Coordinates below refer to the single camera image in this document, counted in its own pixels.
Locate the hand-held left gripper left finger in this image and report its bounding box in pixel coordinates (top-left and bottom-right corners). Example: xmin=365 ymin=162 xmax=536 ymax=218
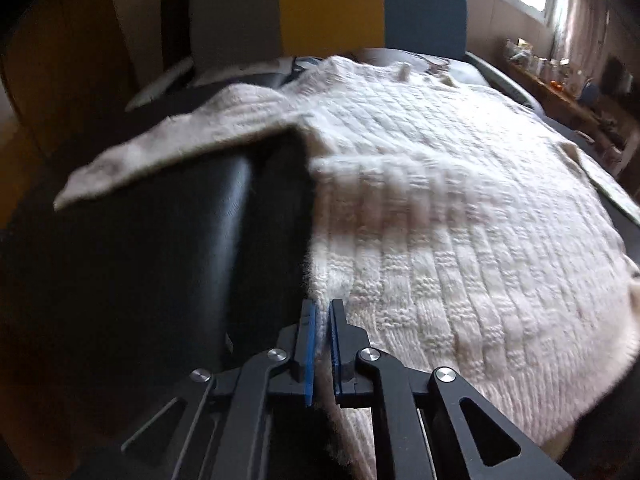
xmin=120 ymin=299 xmax=318 ymax=480

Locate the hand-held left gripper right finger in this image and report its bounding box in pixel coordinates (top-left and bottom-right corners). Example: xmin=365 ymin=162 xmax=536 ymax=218
xmin=327 ymin=298 xmax=571 ymax=480

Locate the white knit sweater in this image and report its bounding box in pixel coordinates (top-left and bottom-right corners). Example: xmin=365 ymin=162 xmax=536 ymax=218
xmin=54 ymin=55 xmax=640 ymax=480

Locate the white printed cushion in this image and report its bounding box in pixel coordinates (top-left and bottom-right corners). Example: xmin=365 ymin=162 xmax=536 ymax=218
xmin=192 ymin=59 xmax=296 ymax=88

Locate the deer print cushion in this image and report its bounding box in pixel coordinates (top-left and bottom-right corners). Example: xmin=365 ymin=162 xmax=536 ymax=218
xmin=357 ymin=47 xmax=471 ymax=73

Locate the wooden desk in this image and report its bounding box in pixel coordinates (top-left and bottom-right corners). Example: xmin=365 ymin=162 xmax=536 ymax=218
xmin=505 ymin=55 xmax=640 ymax=176

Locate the yellow blue grey sofa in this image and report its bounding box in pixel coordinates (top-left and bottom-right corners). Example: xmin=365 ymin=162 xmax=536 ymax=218
xmin=125 ymin=0 xmax=541 ymax=111

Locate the row of glass jars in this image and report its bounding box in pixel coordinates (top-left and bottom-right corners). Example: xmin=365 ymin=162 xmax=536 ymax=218
xmin=502 ymin=37 xmax=583 ymax=98

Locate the wooden wardrobe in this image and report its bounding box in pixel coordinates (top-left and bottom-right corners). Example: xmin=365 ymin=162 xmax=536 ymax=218
xmin=0 ymin=0 xmax=143 ymax=161

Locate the black appliance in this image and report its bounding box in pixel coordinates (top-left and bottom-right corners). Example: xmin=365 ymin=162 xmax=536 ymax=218
xmin=602 ymin=56 xmax=635 ymax=95

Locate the pale floral curtain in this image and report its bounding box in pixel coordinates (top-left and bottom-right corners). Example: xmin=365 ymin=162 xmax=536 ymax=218
xmin=550 ymin=0 xmax=612 ymax=81

